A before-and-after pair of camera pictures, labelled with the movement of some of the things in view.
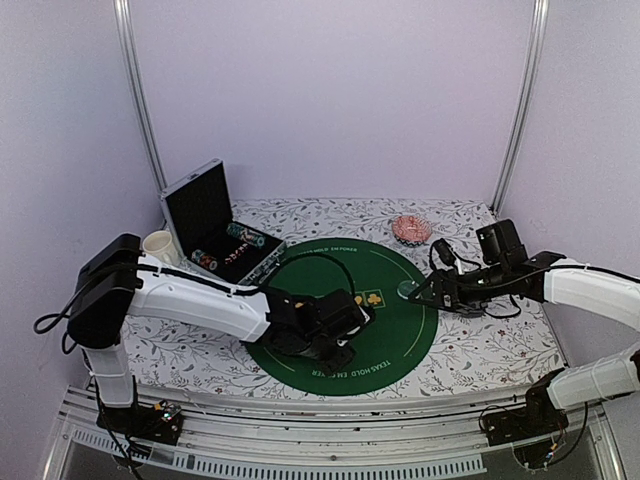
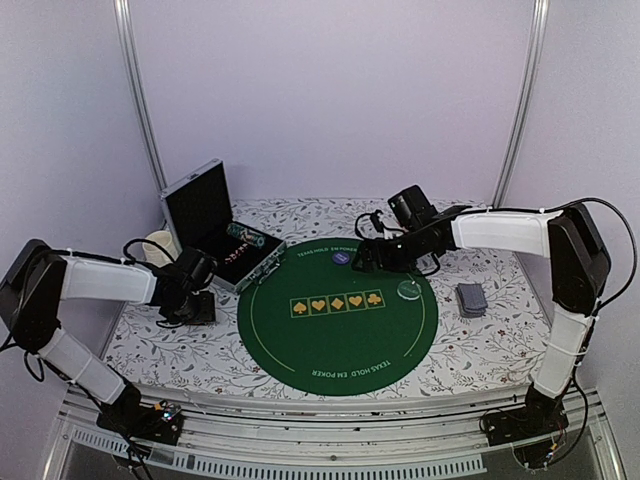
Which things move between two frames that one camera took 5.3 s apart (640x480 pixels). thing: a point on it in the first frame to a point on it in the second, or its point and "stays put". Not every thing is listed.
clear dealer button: [405, 288] stays put
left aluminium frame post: [122, 13] stays put
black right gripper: [441, 278] to [383, 261]
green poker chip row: [248, 235] stays put
